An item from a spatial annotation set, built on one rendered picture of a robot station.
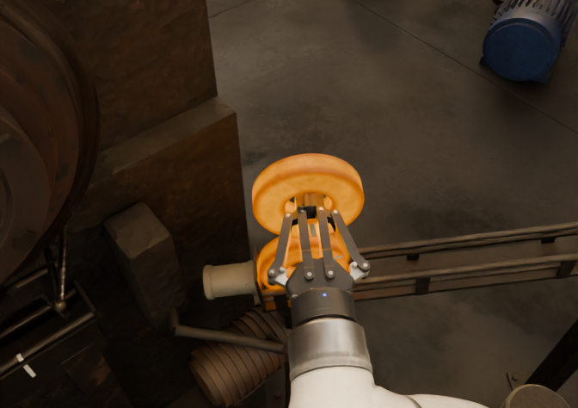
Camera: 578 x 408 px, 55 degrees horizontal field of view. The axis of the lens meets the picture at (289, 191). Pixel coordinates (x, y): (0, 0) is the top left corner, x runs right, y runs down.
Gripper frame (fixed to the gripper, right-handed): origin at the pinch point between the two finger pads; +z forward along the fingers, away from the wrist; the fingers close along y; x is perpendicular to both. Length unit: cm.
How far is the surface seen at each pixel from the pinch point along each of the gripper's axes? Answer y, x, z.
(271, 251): -5.4, -16.4, 1.0
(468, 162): 72, -97, 85
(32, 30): -27.7, 27.2, 0.8
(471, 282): 29.6, -26.5, -1.8
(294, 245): -1.7, -14.3, 0.5
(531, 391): 39, -40, -17
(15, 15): -28.4, 29.2, 0.4
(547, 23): 107, -67, 127
